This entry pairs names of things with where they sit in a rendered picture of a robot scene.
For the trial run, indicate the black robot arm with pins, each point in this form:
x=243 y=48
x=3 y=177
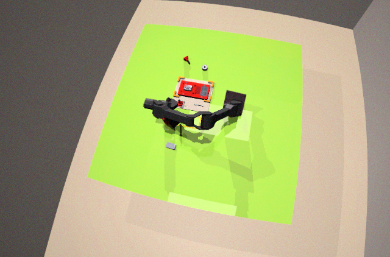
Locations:
x=161 y=109

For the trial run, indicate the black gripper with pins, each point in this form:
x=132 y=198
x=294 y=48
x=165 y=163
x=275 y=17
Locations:
x=171 y=122

